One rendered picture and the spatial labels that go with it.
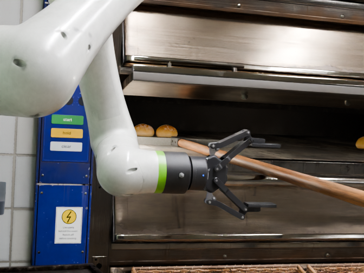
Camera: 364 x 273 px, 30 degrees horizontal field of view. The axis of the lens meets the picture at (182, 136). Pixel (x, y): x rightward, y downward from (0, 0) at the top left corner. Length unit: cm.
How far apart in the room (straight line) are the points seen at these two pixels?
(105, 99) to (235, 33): 77
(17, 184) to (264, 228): 77
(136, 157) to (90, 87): 18
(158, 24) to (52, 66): 114
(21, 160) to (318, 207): 96
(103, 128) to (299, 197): 93
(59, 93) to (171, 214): 118
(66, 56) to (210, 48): 116
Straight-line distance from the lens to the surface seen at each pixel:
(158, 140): 252
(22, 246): 202
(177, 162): 144
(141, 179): 142
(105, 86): 144
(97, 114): 148
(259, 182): 175
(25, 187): 198
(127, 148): 143
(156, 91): 199
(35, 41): 94
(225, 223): 213
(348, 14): 229
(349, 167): 230
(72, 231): 199
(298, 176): 155
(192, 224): 209
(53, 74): 93
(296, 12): 220
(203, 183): 147
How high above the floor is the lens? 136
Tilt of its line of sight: 3 degrees down
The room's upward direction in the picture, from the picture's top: 3 degrees clockwise
